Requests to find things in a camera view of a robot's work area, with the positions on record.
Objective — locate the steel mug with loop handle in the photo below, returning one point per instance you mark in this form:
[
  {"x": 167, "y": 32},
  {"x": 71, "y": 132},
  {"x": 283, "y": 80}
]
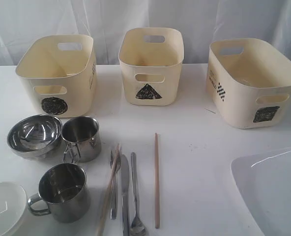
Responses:
[{"x": 63, "y": 193}]

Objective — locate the large white square plate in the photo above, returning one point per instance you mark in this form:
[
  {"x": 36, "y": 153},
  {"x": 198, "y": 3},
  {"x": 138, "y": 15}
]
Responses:
[{"x": 264, "y": 182}]

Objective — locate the cream bin with circle mark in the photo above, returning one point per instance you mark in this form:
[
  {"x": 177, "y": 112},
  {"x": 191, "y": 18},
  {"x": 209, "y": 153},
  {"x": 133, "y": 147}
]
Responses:
[{"x": 58, "y": 73}]

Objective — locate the stainless steel fork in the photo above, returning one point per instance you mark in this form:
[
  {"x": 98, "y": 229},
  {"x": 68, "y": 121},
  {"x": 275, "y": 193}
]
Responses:
[{"x": 114, "y": 194}]

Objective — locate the cream bin with triangle mark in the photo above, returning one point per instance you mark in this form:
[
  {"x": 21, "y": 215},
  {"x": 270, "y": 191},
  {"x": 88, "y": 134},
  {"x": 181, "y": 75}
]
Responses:
[{"x": 151, "y": 61}]

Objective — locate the stainless steel table knife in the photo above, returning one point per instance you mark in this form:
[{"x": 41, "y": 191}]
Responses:
[{"x": 125, "y": 195}]

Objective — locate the cream bin with square mark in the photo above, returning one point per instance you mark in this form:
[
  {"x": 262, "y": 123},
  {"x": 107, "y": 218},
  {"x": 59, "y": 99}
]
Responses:
[{"x": 249, "y": 82}]

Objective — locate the stainless steel spoon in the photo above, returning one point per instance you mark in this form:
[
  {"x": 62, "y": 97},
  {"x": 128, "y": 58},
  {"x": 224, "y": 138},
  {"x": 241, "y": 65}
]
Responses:
[{"x": 137, "y": 227}]

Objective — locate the steel cup with wire handle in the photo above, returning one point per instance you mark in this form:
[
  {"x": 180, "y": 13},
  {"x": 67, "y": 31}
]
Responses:
[{"x": 81, "y": 136}]

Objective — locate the wooden chopstick apart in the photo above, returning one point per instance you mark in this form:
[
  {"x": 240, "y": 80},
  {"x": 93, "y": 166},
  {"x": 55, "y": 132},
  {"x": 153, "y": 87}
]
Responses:
[{"x": 157, "y": 193}]

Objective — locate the stainless steel bowl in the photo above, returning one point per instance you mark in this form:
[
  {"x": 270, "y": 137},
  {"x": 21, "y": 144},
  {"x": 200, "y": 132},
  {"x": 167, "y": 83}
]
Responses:
[{"x": 35, "y": 137}]

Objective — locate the wooden chopstick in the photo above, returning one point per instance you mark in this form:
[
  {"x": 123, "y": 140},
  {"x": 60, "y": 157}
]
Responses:
[{"x": 106, "y": 203}]

